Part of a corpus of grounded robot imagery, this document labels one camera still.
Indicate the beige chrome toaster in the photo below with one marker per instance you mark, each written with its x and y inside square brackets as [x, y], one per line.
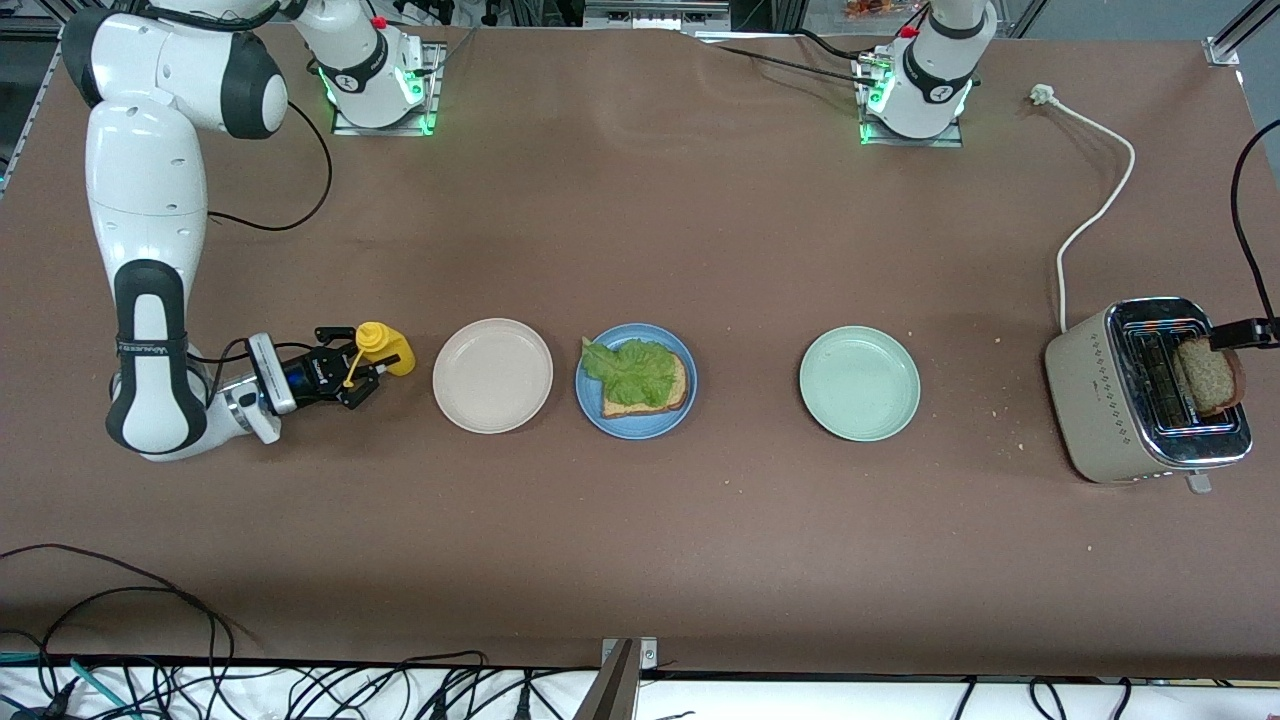
[1090, 400]

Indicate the aluminium frame profile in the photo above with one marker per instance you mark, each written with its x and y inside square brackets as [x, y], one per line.
[1220, 52]

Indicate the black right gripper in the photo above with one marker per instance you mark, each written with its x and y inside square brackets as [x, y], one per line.
[318, 377]

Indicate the blue round plate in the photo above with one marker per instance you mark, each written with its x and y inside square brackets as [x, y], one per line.
[588, 395]

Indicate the green round plate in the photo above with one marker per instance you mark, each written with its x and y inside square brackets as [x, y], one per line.
[860, 384]

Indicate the brown bread slice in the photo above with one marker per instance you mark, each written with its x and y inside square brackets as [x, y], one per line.
[640, 410]
[1205, 385]

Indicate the grey metal box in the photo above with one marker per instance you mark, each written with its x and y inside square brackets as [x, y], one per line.
[655, 15]

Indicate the yellow squeeze bottle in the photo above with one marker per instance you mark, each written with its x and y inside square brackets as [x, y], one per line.
[392, 348]

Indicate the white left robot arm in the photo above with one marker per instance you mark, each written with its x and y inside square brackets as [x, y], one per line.
[935, 70]

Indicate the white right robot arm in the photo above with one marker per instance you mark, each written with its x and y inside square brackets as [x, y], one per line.
[150, 200]

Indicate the orange packaged item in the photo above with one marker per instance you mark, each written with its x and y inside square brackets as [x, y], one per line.
[880, 8]

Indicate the green lettuce leaf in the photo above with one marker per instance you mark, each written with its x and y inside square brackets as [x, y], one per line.
[635, 370]

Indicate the aluminium table bracket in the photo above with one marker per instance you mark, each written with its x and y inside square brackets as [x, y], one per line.
[615, 690]

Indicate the beige round plate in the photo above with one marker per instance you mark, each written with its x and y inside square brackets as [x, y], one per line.
[492, 376]

